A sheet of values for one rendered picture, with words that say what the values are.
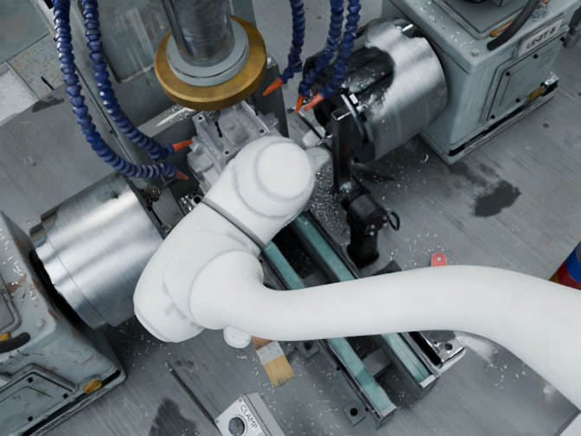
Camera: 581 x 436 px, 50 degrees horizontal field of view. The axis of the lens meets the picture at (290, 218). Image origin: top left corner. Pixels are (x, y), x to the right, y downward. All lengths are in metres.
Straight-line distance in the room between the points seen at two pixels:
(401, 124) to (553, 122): 0.52
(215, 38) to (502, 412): 0.89
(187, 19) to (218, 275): 0.38
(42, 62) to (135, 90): 1.20
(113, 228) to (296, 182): 0.46
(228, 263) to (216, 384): 0.65
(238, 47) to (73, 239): 0.43
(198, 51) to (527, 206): 0.86
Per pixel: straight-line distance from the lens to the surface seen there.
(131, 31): 1.20
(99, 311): 1.14
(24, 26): 3.27
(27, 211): 1.64
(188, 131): 1.24
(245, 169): 0.73
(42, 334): 1.08
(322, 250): 1.28
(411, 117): 1.25
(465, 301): 0.58
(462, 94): 1.32
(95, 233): 1.11
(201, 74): 0.98
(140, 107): 1.32
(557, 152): 1.60
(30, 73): 2.44
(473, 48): 1.26
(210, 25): 0.93
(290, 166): 0.73
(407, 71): 1.23
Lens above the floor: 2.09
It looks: 63 degrees down
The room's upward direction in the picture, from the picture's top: 11 degrees counter-clockwise
